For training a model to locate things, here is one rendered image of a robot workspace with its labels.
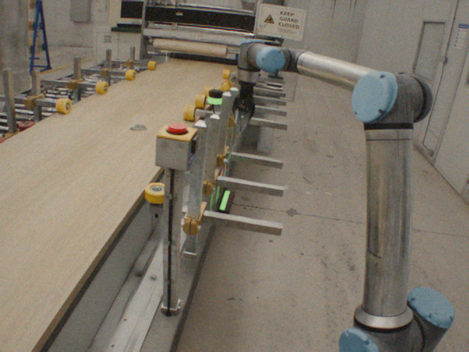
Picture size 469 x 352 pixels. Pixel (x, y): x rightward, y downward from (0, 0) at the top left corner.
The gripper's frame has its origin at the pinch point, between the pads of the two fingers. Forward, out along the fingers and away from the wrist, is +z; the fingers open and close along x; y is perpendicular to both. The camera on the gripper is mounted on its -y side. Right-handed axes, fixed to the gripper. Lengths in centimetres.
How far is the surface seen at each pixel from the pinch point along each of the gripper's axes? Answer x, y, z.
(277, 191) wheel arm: 18.0, 19.1, 15.9
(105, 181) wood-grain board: -39, 44, 11
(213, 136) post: -7.6, 23.3, -2.9
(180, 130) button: -7, 74, -22
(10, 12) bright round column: -318, -230, -36
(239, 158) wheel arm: 0.8, -6.0, 16.0
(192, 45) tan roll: -78, -234, -6
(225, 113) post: -7.1, -1.7, -4.5
